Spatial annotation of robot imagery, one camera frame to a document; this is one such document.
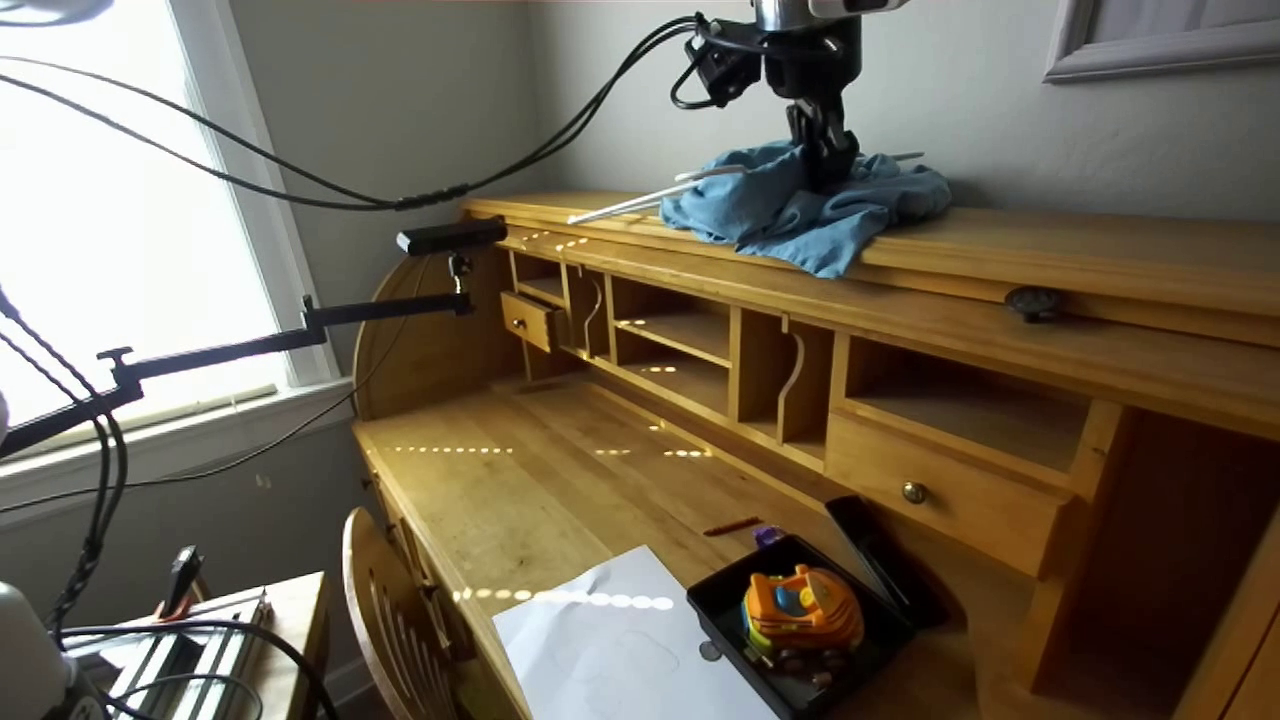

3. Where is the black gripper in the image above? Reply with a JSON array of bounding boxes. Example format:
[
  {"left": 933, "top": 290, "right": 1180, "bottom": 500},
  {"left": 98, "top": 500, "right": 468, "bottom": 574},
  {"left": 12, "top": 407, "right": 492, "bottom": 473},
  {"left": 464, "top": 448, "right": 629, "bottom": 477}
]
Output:
[{"left": 764, "top": 21, "right": 860, "bottom": 138}]

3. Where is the black camera on stand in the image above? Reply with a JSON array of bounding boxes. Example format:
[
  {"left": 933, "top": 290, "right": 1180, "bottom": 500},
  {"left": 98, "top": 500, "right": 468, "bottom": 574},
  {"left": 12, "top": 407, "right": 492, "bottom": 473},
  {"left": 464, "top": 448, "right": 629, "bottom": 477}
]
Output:
[{"left": 394, "top": 215, "right": 508, "bottom": 257}]

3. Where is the white rod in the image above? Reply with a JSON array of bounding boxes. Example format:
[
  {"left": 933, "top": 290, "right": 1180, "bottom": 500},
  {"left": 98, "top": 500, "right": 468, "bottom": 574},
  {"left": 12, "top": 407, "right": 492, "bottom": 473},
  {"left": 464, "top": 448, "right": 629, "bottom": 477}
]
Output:
[{"left": 569, "top": 165, "right": 744, "bottom": 224}]

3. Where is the purple small toy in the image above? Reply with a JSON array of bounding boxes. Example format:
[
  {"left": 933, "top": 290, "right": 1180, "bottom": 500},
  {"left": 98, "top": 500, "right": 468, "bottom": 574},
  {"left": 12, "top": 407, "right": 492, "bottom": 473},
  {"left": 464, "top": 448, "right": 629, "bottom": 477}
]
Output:
[{"left": 751, "top": 529, "right": 784, "bottom": 547}]

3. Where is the black plastic tray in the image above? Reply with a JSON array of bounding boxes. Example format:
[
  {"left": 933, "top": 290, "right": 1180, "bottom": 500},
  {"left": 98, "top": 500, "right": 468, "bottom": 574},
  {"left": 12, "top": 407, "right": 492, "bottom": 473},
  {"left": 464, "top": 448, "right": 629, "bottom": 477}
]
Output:
[{"left": 686, "top": 535, "right": 917, "bottom": 720}]

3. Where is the blue towel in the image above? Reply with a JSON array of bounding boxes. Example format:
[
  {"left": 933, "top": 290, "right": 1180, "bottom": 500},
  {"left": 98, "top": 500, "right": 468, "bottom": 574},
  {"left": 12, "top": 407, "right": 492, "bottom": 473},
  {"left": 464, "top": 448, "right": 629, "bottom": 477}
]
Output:
[{"left": 659, "top": 145, "right": 950, "bottom": 278}]

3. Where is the white paper sheet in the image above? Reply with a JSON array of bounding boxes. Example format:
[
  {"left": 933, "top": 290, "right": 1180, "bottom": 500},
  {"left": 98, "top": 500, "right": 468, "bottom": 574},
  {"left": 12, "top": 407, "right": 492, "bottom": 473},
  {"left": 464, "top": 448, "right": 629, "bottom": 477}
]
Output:
[{"left": 494, "top": 545, "right": 777, "bottom": 720}]

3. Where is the black cable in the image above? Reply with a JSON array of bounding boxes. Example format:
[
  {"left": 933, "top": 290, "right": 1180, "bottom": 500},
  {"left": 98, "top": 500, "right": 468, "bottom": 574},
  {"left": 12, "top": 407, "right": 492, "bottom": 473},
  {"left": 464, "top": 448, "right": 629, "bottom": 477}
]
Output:
[{"left": 0, "top": 11, "right": 751, "bottom": 215}]

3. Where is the orange toy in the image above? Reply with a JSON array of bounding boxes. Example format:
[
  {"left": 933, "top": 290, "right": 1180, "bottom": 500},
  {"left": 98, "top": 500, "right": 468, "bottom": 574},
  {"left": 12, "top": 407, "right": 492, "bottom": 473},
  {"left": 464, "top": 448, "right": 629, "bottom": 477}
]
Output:
[{"left": 738, "top": 562, "right": 864, "bottom": 660}]

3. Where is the black tray lid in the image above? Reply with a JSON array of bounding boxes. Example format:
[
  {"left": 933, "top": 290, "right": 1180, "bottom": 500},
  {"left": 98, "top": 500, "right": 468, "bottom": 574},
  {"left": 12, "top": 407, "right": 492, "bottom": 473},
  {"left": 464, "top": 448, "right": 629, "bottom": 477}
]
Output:
[{"left": 827, "top": 495, "right": 950, "bottom": 628}]

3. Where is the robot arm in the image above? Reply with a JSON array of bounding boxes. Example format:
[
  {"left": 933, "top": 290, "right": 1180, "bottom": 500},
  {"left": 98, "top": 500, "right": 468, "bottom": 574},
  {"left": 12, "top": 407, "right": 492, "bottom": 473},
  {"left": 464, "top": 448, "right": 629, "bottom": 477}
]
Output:
[{"left": 751, "top": 0, "right": 908, "bottom": 145}]

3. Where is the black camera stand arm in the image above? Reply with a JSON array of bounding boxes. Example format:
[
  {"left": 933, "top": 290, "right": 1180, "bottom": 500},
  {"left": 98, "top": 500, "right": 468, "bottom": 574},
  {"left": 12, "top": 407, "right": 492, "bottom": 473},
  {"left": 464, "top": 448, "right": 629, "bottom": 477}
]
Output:
[{"left": 0, "top": 290, "right": 473, "bottom": 456}]

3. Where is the large wooden drawer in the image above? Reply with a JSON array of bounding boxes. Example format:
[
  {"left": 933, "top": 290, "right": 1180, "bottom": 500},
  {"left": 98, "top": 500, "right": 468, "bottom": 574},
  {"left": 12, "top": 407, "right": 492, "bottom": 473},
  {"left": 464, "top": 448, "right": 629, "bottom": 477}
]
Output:
[{"left": 827, "top": 412, "right": 1067, "bottom": 574}]

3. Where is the red pen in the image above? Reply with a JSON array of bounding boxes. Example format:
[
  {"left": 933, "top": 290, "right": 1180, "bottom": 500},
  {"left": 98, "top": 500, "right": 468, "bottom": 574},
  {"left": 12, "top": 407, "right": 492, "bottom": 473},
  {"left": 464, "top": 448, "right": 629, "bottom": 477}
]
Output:
[{"left": 702, "top": 514, "right": 764, "bottom": 535}]

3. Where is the picture frame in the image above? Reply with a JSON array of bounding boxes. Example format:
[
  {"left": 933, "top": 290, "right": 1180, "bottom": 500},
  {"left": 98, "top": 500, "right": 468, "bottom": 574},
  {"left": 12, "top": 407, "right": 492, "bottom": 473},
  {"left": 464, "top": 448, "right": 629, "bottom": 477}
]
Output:
[{"left": 1045, "top": 0, "right": 1280, "bottom": 82}]

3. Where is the aluminium rail equipment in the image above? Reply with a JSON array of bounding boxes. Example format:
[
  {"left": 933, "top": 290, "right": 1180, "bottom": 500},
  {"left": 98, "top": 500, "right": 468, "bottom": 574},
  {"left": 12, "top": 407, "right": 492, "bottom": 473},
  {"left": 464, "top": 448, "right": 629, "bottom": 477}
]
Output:
[{"left": 71, "top": 601, "right": 270, "bottom": 720}]

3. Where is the small wooden drawer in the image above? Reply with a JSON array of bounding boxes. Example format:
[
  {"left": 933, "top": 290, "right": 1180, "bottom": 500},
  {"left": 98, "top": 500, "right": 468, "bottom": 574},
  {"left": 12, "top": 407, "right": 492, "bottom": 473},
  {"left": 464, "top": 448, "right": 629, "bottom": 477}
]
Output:
[{"left": 501, "top": 290, "right": 556, "bottom": 353}]

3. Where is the round black desk lock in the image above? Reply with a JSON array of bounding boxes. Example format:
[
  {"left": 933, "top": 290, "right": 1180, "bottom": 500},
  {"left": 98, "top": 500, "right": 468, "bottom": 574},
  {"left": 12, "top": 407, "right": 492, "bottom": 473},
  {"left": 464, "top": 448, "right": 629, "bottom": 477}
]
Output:
[{"left": 1003, "top": 288, "right": 1067, "bottom": 324}]

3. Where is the wooden chair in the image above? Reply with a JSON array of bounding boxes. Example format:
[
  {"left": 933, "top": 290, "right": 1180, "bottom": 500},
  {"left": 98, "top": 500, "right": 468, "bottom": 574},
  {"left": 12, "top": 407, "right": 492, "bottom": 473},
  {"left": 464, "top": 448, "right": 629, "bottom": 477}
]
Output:
[{"left": 340, "top": 506, "right": 464, "bottom": 720}]

